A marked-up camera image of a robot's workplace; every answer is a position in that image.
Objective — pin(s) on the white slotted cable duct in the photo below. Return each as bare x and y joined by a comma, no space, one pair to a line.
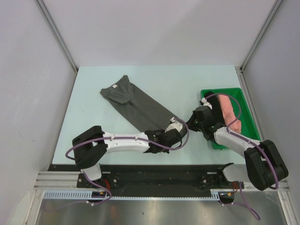
75,195

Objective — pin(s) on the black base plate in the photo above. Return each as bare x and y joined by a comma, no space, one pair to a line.
161,181

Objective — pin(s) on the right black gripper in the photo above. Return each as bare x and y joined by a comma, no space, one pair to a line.
189,123

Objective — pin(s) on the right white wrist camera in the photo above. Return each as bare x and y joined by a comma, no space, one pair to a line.
204,102

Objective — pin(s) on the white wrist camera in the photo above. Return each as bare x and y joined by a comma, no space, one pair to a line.
204,102
174,124

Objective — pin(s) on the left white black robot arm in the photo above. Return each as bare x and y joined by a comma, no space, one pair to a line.
90,146

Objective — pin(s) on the grey t shirt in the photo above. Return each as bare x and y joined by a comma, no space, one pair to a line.
138,108

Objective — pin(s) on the aluminium corner post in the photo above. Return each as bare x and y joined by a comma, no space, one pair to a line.
265,26
56,33

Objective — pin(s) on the black rolled t shirt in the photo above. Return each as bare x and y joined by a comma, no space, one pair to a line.
216,110

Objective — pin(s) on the right aluminium corner post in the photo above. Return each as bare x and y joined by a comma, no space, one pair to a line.
265,26

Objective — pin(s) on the aluminium frame rail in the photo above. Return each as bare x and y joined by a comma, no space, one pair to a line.
56,180

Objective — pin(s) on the green plastic tray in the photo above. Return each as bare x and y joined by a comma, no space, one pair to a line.
249,128

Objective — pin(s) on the pink rolled t shirt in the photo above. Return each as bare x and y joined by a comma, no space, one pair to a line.
228,114

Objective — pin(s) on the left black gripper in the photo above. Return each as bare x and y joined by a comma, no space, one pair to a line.
165,150

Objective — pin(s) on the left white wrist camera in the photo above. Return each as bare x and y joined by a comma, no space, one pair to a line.
174,124

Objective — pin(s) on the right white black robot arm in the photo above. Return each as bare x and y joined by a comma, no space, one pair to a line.
264,166

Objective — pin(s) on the left aluminium corner post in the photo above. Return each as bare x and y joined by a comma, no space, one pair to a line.
56,33

